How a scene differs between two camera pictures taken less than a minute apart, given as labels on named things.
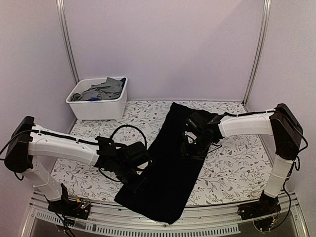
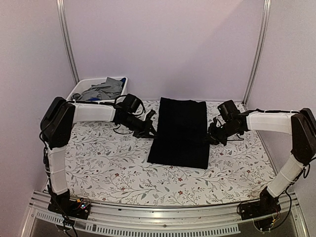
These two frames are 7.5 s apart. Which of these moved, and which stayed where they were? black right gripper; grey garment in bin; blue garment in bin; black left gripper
Moved: black left gripper; black right gripper
Stayed: grey garment in bin; blue garment in bin
